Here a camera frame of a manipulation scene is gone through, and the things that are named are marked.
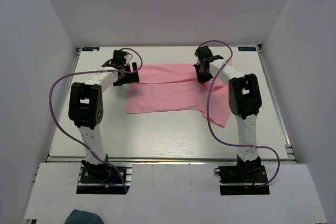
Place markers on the dark teal cloth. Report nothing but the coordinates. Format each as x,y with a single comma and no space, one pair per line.
83,217

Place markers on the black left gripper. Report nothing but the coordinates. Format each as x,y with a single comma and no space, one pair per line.
133,77

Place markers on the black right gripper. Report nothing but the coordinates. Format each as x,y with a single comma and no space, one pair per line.
202,79

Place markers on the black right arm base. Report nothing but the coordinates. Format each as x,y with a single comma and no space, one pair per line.
243,179

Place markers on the left blue logo sticker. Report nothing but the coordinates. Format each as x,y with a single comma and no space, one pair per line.
90,49

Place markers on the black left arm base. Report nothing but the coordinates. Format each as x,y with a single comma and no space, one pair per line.
102,179

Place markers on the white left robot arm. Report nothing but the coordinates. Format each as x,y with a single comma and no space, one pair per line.
86,102

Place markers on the pink t-shirt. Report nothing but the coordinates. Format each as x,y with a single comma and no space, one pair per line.
166,88

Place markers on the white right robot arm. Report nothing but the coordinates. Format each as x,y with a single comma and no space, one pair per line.
244,98

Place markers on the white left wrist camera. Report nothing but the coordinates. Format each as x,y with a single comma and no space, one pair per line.
127,57

